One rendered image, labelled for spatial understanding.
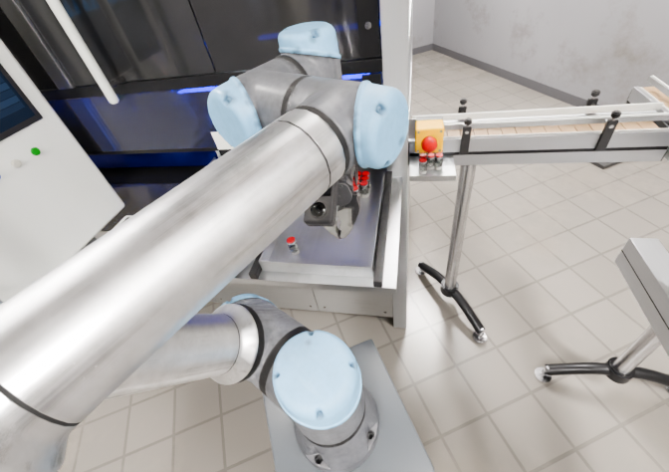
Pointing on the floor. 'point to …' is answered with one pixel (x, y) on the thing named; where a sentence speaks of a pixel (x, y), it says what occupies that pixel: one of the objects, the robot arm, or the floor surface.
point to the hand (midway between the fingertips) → (339, 236)
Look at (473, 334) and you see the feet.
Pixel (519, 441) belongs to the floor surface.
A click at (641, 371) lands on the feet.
